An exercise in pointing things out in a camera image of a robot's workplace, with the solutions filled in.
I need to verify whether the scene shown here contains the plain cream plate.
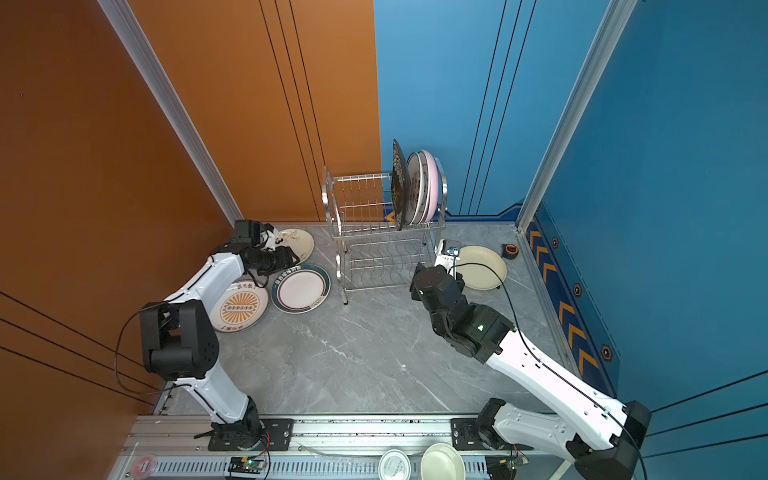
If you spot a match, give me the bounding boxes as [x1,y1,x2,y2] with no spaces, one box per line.
[456,246,507,291]

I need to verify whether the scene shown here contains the white plate dark green rim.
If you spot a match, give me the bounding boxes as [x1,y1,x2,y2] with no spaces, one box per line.
[271,264,331,314]

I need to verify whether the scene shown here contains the steel two-tier dish rack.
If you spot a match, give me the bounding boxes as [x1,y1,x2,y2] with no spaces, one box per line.
[321,169,448,305]

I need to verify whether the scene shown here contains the pink plate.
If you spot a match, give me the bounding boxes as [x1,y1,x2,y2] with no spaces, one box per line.
[422,150,442,223]

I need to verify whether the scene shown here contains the dark square floral plate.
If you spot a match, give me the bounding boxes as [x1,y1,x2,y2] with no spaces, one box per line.
[391,139,409,231]

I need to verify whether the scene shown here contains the white plate red chinese characters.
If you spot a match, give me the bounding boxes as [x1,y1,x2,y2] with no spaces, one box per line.
[405,152,423,225]

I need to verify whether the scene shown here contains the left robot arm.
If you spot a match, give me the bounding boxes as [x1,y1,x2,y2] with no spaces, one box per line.
[138,220,299,451]

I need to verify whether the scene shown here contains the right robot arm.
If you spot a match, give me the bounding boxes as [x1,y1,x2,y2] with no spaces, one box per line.
[410,264,651,479]

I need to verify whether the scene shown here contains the cream plate with panda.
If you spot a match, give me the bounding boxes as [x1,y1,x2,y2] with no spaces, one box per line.
[275,228,315,263]

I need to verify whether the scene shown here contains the white plate orange sunburst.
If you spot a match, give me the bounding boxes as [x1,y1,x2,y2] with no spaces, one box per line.
[209,281,269,333]

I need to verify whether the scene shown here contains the black orange tape roll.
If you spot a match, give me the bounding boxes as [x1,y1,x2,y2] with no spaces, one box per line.
[502,244,519,259]

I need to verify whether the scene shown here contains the white bowl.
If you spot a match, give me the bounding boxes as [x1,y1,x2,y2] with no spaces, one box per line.
[420,443,466,480]

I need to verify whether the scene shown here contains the white round lid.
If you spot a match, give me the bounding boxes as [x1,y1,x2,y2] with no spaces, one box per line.
[377,449,412,480]

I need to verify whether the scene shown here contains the green circuit board right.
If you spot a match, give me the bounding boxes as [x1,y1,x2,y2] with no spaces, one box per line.
[499,457,528,477]

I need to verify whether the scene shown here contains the green circuit board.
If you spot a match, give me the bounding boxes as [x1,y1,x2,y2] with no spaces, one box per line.
[226,456,269,479]
[499,457,528,477]

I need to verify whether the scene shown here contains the green circuit board left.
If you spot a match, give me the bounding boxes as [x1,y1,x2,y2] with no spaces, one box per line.
[226,456,269,479]

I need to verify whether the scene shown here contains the pink tape roll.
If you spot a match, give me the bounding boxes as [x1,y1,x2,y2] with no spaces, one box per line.
[128,455,158,480]

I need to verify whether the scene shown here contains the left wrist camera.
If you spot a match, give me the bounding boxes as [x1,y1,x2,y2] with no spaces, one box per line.
[260,223,280,251]

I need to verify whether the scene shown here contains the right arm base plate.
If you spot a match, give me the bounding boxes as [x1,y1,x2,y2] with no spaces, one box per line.
[450,418,513,451]

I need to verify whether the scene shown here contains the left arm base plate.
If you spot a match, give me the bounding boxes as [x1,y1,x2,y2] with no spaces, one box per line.
[207,418,294,453]

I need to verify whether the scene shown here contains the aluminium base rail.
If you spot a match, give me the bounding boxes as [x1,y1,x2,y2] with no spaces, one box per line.
[110,414,553,479]

